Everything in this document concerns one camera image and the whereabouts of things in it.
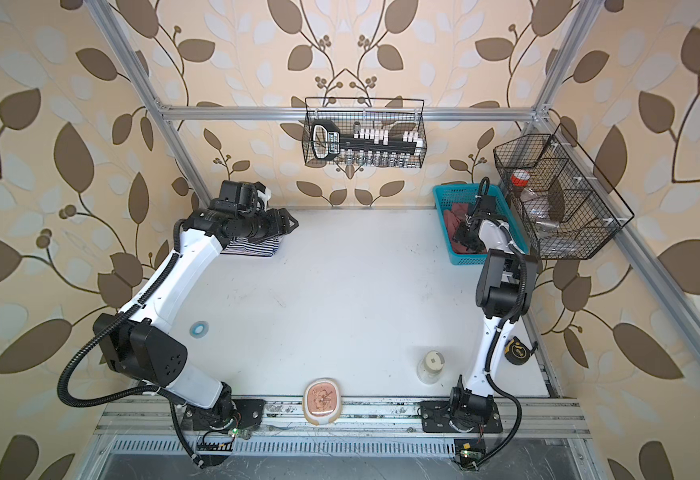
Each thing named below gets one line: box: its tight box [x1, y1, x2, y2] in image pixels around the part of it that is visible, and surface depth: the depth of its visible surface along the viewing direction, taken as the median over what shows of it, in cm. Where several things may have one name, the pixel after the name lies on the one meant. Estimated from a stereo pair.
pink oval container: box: [302, 378, 344, 426], surface depth 75 cm
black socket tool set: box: [312, 119, 423, 168], surface depth 86 cm
